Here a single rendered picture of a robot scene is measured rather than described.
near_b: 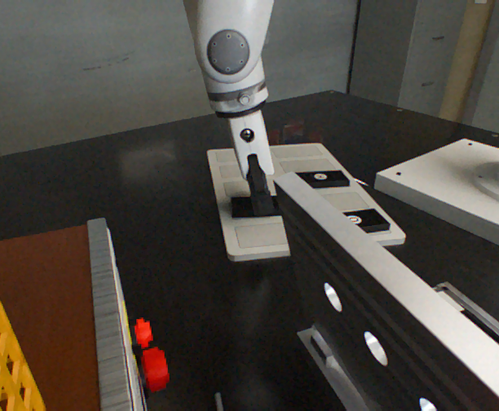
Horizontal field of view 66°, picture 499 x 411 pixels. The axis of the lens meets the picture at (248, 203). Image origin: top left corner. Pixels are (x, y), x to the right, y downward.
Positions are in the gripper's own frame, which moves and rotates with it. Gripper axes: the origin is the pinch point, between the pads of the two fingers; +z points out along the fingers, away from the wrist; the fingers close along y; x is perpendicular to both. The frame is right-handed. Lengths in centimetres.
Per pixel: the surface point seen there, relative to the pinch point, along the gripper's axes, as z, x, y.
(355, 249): -16.6, -4.4, -38.2
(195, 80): 16, 22, 188
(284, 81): 39, -36, 225
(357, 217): 4.3, -14.0, -5.8
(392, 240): 6.4, -17.6, -10.5
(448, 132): 15, -52, 37
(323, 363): 1.6, -2.2, -31.7
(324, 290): -9.6, -3.0, -33.8
